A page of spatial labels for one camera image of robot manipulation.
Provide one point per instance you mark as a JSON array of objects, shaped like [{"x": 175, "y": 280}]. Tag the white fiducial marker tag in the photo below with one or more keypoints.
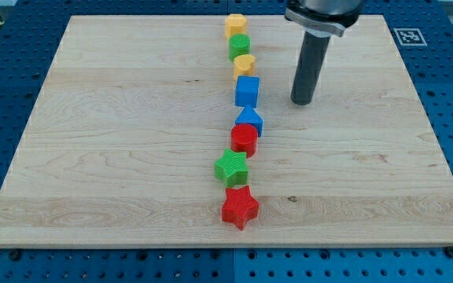
[{"x": 410, "y": 37}]

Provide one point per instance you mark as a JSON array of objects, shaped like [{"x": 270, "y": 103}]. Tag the green star block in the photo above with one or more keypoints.
[{"x": 231, "y": 168}]

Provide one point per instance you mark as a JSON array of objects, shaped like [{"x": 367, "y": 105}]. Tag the yellow hexagon block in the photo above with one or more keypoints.
[{"x": 235, "y": 24}]

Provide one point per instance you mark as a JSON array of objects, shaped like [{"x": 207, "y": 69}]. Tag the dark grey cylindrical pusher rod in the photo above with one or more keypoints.
[{"x": 312, "y": 54}]

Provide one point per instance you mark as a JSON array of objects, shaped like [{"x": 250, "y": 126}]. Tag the light wooden board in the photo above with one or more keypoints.
[{"x": 120, "y": 146}]

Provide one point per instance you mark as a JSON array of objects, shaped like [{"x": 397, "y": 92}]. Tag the blue cube block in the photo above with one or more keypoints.
[{"x": 247, "y": 91}]

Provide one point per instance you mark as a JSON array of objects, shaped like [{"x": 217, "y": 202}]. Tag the blue triangle block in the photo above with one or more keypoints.
[{"x": 249, "y": 115}]

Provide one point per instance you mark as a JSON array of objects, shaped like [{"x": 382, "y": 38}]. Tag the red cylinder block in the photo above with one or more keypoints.
[{"x": 244, "y": 138}]

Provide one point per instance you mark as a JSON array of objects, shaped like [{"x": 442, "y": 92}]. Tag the green cylinder block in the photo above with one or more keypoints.
[{"x": 238, "y": 45}]

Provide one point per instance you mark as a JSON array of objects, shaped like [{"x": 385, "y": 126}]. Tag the red star block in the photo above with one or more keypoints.
[{"x": 239, "y": 207}]

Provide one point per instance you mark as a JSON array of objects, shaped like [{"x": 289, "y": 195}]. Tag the yellow heart block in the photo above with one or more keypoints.
[{"x": 244, "y": 65}]

